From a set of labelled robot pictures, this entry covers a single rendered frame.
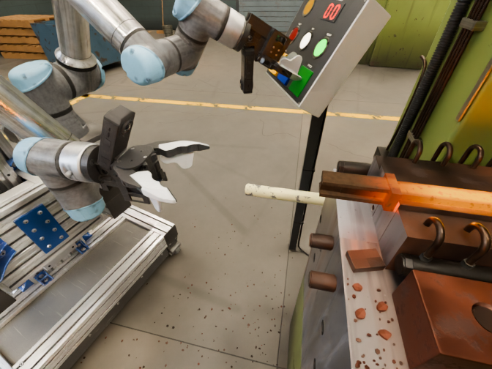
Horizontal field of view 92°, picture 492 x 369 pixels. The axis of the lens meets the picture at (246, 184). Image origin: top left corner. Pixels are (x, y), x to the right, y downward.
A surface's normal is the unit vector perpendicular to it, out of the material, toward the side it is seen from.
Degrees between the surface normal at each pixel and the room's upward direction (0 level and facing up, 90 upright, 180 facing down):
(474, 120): 90
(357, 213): 0
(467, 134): 90
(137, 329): 0
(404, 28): 90
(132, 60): 90
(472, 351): 0
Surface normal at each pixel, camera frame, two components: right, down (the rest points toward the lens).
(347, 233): -0.02, -0.76
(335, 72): 0.22, 0.64
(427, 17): -0.33, 0.62
